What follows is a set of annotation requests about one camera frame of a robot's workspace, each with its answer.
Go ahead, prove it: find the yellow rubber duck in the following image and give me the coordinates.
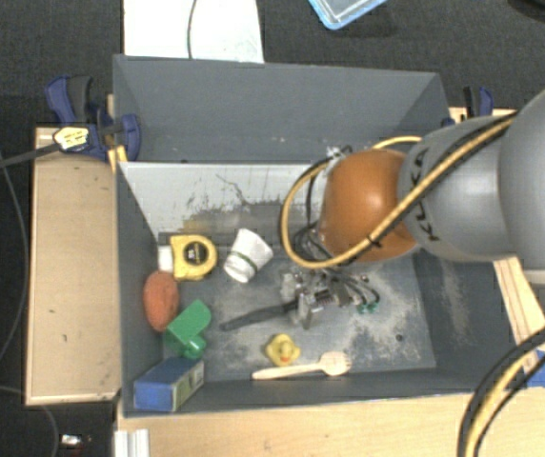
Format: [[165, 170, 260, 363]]
[[265, 333, 301, 368]]

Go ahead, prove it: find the pale wood board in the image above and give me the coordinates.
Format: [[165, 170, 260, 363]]
[[25, 126, 124, 407]]

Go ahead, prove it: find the yellow tape measure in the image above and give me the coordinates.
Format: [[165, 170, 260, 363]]
[[169, 234, 218, 283]]

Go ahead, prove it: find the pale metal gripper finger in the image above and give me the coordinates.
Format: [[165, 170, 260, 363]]
[[280, 271, 302, 305], [299, 293, 325, 331]]

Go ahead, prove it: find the pale wooden spork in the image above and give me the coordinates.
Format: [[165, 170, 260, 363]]
[[251, 350, 353, 381]]

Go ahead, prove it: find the grey metal bin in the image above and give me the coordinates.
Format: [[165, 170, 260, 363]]
[[111, 53, 516, 418]]

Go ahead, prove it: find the orange oval sponge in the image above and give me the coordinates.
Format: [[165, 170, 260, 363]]
[[142, 269, 180, 332]]

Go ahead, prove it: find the green plastic toy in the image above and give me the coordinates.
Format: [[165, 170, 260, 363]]
[[164, 299, 212, 361]]

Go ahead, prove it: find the small white block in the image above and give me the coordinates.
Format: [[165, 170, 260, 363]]
[[157, 245, 175, 273]]

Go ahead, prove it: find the white paper cup green stripe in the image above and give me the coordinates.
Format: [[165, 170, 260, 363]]
[[222, 228, 274, 284]]

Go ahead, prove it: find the blue and green box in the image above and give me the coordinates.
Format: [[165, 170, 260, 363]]
[[132, 355, 206, 412]]

